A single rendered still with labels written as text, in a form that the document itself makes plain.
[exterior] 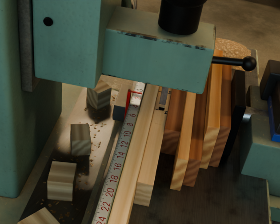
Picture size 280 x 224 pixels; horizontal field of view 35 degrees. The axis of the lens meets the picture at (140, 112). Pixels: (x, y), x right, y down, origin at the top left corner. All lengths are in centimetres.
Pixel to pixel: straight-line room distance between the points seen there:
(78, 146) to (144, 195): 22
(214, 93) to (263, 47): 232
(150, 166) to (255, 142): 14
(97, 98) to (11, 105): 29
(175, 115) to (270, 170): 15
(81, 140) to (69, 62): 22
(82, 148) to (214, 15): 255
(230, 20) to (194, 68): 264
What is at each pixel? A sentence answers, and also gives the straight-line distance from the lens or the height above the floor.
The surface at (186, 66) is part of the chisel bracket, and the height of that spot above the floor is 104.
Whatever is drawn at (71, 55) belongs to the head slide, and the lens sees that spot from 54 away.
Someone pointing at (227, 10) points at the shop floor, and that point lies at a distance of 334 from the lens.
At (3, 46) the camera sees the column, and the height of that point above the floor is 106.
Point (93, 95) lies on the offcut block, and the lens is 84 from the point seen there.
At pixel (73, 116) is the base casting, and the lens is 83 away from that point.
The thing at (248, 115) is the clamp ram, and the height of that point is 96.
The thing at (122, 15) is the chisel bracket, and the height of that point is 107.
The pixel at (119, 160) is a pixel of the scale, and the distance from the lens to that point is 53.
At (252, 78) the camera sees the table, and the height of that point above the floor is 90.
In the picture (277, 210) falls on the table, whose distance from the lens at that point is 66.
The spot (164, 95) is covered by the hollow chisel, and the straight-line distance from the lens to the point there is 62.
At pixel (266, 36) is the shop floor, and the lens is 310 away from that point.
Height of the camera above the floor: 133
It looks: 38 degrees down
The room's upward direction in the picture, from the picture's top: 9 degrees clockwise
